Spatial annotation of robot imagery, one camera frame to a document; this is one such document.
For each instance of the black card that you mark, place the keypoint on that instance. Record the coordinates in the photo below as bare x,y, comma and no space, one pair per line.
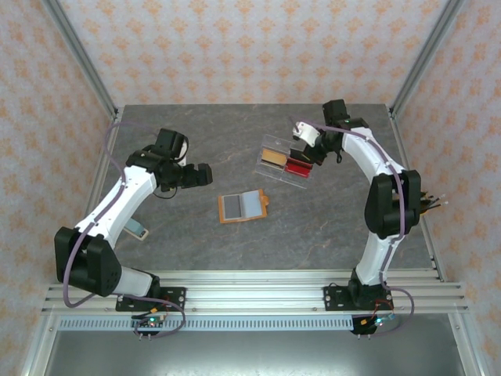
301,156

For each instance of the orange leather card holder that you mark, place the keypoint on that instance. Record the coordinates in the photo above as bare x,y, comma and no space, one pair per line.
252,203

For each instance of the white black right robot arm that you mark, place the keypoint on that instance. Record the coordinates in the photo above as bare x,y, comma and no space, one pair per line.
364,152

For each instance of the red card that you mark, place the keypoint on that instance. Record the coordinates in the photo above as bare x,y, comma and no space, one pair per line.
297,169

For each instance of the plain gold card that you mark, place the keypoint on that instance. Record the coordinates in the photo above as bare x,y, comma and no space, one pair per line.
274,158

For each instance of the teal and tan card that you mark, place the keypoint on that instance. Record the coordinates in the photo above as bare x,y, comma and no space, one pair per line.
137,229

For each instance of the grey VIP card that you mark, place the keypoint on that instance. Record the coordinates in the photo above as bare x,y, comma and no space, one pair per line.
231,206

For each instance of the clear acrylic organizer box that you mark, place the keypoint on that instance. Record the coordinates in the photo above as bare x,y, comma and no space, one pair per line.
274,142

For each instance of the yellow cup with pens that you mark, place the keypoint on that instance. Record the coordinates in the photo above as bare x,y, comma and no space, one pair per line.
438,196

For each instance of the black pencil with white tip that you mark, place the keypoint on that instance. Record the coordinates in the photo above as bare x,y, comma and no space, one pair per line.
440,204

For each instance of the grey metal panel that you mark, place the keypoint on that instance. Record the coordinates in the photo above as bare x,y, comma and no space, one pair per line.
254,356

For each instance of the aluminium table side rail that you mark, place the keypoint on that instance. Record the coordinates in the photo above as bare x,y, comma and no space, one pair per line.
102,164
402,149

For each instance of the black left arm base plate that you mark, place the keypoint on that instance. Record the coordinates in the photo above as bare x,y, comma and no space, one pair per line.
176,297

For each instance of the narrow aluminium base rail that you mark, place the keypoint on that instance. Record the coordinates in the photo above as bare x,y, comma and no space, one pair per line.
254,276

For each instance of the aluminium frame post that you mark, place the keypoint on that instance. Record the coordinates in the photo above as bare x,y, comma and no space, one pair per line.
39,344
430,51
467,344
80,53

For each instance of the wide aluminium base rail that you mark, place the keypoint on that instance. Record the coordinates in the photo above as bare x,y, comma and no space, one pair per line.
254,299

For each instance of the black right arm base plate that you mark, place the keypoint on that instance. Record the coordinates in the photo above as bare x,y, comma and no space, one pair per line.
332,297

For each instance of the aluminium lower frame post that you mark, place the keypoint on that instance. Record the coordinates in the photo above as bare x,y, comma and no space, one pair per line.
467,344
39,344

